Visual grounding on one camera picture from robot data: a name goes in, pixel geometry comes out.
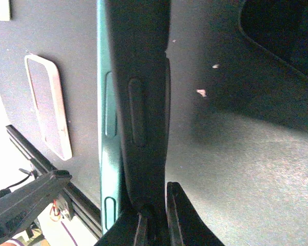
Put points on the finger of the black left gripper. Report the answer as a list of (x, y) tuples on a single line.
[(20, 208)]

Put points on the black aluminium rail frame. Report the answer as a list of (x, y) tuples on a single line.
[(74, 200)]

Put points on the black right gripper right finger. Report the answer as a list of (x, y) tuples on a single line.
[(184, 223)]

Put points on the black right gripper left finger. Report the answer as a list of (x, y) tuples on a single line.
[(132, 227)]

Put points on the phone in pink case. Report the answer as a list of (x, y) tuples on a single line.
[(46, 90)]

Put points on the phone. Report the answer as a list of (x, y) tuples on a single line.
[(5, 10), (46, 90), (111, 166)]

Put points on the phone in cream case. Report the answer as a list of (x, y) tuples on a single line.
[(5, 10)]

